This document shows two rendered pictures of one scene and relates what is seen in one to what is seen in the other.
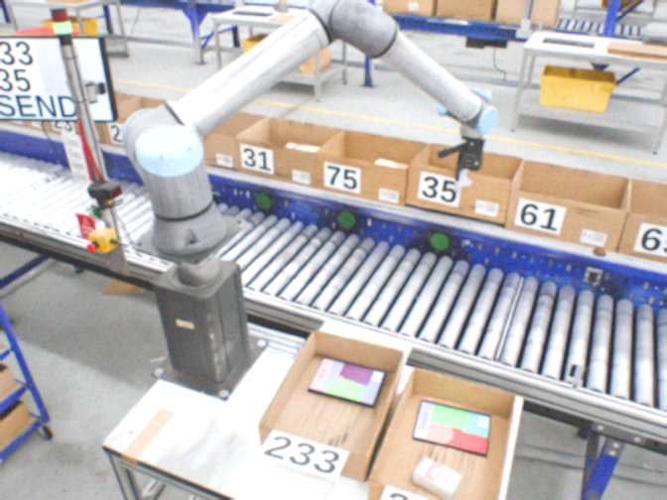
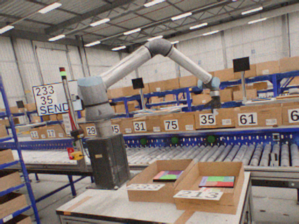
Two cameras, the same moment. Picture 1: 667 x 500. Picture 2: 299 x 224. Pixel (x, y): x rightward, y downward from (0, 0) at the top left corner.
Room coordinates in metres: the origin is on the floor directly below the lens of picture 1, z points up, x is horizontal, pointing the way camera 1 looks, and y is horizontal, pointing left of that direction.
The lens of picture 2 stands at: (-0.20, -0.17, 1.30)
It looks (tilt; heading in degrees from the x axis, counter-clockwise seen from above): 9 degrees down; 1
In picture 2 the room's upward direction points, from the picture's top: 8 degrees counter-clockwise
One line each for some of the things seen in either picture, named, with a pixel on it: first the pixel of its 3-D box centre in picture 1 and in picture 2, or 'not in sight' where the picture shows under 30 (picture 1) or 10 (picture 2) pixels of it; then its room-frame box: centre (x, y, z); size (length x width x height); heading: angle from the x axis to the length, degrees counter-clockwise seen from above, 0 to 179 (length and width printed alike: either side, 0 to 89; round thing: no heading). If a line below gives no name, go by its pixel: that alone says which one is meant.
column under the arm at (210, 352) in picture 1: (204, 317); (109, 158); (1.26, 0.38, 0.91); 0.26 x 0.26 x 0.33; 67
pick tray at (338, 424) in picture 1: (336, 398); (164, 178); (1.05, 0.00, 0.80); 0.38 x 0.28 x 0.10; 160
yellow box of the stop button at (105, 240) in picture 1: (108, 242); (78, 156); (1.79, 0.85, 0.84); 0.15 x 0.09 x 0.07; 65
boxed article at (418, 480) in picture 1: (437, 479); (209, 195); (0.82, -0.24, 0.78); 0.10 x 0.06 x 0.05; 55
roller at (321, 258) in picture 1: (314, 266); (162, 156); (1.79, 0.08, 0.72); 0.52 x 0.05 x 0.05; 155
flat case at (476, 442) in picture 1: (452, 427); (217, 181); (0.98, -0.31, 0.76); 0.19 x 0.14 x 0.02; 72
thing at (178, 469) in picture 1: (320, 425); (157, 191); (1.02, 0.04, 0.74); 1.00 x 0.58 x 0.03; 67
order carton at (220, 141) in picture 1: (218, 137); (127, 125); (2.51, 0.55, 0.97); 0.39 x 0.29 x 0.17; 65
